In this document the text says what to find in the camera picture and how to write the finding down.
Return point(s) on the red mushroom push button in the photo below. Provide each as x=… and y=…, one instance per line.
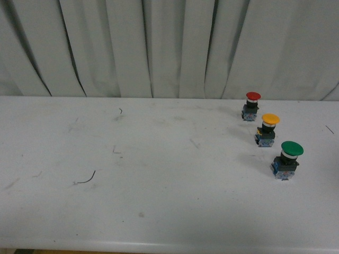
x=249, y=111

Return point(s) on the yellow mushroom push button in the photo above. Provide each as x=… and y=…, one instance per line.
x=265, y=135

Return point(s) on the white curtain backdrop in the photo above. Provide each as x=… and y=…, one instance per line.
x=285, y=50

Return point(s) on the green mushroom push button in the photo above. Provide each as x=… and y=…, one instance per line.
x=285, y=165

